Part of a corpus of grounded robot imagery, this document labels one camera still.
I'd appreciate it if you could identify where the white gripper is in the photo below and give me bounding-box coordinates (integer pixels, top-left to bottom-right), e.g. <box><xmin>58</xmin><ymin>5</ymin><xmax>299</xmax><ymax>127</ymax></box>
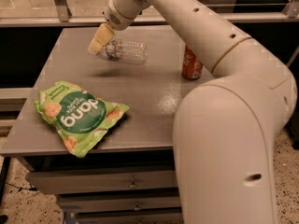
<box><xmin>88</xmin><ymin>0</ymin><xmax>150</xmax><ymax>55</ymax></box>

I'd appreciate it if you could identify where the green Dang chips bag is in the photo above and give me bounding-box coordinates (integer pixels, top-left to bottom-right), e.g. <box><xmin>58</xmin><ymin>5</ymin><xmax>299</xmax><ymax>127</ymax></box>
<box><xmin>35</xmin><ymin>81</ymin><xmax>129</xmax><ymax>158</ymax></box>

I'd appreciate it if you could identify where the grey drawer cabinet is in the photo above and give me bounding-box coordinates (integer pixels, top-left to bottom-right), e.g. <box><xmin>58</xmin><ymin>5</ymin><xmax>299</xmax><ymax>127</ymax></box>
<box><xmin>0</xmin><ymin>24</ymin><xmax>216</xmax><ymax>224</ymax></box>

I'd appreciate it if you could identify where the orange soda can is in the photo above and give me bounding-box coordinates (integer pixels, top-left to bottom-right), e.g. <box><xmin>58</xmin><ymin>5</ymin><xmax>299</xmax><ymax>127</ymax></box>
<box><xmin>181</xmin><ymin>46</ymin><xmax>203</xmax><ymax>80</ymax></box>

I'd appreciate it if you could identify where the grey metal railing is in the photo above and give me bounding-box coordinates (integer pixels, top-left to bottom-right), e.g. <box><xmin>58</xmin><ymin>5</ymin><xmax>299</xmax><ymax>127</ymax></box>
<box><xmin>0</xmin><ymin>0</ymin><xmax>299</xmax><ymax>29</ymax></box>

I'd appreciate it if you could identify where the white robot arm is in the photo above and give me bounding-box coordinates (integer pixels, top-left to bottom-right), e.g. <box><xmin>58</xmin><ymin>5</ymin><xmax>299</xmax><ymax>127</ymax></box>
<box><xmin>89</xmin><ymin>0</ymin><xmax>297</xmax><ymax>224</ymax></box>

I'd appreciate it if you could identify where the clear plastic water bottle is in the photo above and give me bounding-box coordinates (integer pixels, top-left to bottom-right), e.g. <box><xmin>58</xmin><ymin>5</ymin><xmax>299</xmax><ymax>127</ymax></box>
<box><xmin>100</xmin><ymin>39</ymin><xmax>147</xmax><ymax>62</ymax></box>

